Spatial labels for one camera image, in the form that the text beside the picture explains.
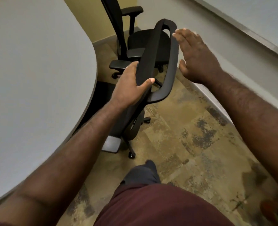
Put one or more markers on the grey trouser leg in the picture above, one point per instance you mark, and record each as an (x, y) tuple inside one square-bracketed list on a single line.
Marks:
[(141, 174)]

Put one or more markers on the person's left thumb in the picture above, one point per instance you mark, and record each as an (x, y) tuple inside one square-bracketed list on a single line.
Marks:
[(146, 83)]

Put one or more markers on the black office chair with armrests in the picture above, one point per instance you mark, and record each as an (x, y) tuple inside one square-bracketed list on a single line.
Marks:
[(139, 39)]

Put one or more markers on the person's right forearm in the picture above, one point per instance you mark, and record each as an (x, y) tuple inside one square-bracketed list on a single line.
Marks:
[(254, 120)]

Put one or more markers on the person's left forearm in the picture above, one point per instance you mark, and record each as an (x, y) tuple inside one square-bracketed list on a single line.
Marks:
[(66, 160)]

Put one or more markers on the maroon shirt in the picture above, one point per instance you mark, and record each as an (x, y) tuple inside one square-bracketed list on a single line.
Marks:
[(162, 207)]

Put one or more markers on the wall whiteboard with metal frame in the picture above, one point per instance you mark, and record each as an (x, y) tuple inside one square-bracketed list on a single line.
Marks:
[(259, 14)]

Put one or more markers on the person's right thumb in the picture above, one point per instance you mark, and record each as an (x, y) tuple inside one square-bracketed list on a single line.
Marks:
[(182, 67)]

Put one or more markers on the dark table pedestal, silver foot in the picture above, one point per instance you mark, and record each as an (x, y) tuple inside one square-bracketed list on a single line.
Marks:
[(110, 144)]

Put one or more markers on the person's right hand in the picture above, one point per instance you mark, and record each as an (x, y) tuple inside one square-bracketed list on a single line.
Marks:
[(199, 62)]

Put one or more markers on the black mesh-back office chair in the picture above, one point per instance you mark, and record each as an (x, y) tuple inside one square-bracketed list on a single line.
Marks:
[(150, 56)]

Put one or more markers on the person's left hand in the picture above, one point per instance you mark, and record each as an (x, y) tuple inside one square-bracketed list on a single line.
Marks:
[(126, 90)]

